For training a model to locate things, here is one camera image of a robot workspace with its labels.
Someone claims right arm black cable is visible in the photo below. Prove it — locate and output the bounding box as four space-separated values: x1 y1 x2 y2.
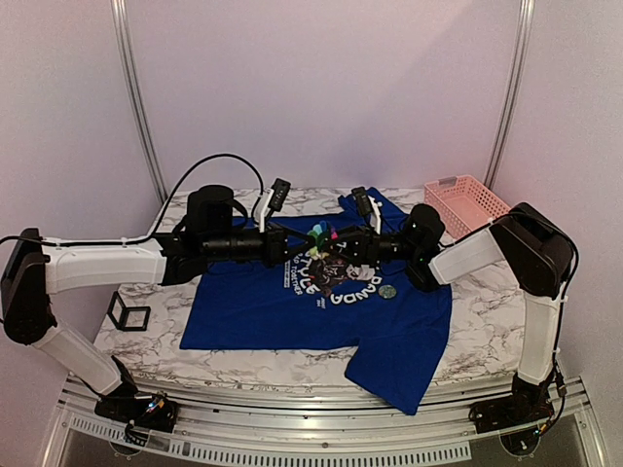
379 198 583 390

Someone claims blue printed t-shirt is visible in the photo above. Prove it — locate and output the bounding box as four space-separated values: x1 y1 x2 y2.
179 187 454 415

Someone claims pink perforated plastic basket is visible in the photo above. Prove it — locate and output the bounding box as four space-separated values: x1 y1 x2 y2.
424 175 510 239

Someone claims black box with flower brooch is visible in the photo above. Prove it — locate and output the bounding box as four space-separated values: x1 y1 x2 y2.
106 292 151 332

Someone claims right aluminium corner post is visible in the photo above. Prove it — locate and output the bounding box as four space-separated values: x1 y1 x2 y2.
484 0 535 191

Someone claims aluminium corner post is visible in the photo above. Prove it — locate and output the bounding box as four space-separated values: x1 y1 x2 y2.
484 0 535 191
110 0 168 203

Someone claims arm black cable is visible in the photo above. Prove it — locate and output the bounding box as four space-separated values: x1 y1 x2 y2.
0 154 267 249
379 198 583 390

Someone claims left aluminium corner post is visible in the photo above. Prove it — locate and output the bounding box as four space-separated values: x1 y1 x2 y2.
110 0 168 203

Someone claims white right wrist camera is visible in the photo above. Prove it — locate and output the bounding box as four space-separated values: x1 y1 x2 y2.
351 187 383 234

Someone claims silver round brooch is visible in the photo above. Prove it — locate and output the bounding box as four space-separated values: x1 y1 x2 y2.
379 284 397 300

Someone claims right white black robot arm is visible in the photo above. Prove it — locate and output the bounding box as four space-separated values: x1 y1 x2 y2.
320 202 579 386

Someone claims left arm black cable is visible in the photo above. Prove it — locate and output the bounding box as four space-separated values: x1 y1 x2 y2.
0 154 267 249

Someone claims aluminium front rail frame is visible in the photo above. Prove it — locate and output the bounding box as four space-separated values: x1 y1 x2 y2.
41 377 608 466

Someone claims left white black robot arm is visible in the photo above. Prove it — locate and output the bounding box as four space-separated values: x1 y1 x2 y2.
1 179 313 422

